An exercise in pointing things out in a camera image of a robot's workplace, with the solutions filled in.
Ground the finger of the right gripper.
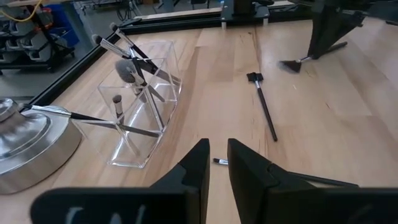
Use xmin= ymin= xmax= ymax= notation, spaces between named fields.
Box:
xmin=307 ymin=0 xmax=340 ymax=59
xmin=313 ymin=0 xmax=366 ymax=60

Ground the fan makeup brush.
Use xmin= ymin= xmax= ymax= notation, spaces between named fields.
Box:
xmin=279 ymin=41 xmax=348 ymax=75

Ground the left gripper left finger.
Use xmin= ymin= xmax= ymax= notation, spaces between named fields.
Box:
xmin=29 ymin=138 xmax=211 ymax=224

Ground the clear acrylic brush organizer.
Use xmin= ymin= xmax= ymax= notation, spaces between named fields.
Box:
xmin=71 ymin=40 xmax=183 ymax=169

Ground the white shade silver table lamp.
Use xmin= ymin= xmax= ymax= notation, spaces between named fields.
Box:
xmin=0 ymin=98 xmax=83 ymax=195

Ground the square-head makeup brush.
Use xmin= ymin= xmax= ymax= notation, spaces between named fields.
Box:
xmin=246 ymin=72 xmax=279 ymax=142

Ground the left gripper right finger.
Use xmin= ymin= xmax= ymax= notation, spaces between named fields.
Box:
xmin=228 ymin=138 xmax=398 ymax=224

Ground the blue bin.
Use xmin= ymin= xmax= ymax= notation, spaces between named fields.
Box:
xmin=45 ymin=2 xmax=81 ymax=48

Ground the grey parts-bin cart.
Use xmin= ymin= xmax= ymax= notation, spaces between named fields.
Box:
xmin=0 ymin=0 xmax=75 ymax=74

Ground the fluffy powder makeup brush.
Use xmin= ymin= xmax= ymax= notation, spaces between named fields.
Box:
xmin=114 ymin=58 xmax=167 ymax=133

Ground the yellow cable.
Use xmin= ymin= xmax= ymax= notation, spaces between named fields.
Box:
xmin=0 ymin=0 xmax=44 ymax=23

